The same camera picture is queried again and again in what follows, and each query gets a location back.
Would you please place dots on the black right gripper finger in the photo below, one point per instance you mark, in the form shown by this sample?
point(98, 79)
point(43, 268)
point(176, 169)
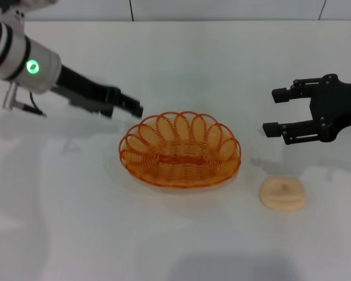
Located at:
point(280, 95)
point(271, 129)

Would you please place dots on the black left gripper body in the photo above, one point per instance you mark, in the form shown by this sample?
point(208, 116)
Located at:
point(82, 87)

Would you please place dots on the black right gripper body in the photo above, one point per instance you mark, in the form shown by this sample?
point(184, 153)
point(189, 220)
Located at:
point(339, 108)

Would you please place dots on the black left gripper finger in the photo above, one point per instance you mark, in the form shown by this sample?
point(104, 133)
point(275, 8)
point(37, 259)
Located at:
point(131, 106)

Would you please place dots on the round beige bread bun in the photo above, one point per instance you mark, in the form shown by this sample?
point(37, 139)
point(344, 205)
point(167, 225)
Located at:
point(282, 194)

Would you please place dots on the orange woven plastic basket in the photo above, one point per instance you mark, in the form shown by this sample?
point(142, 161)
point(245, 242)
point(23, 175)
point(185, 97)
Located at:
point(178, 158)

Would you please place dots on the silver left wrist bracket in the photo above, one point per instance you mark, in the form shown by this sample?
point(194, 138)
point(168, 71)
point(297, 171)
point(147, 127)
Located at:
point(10, 96)

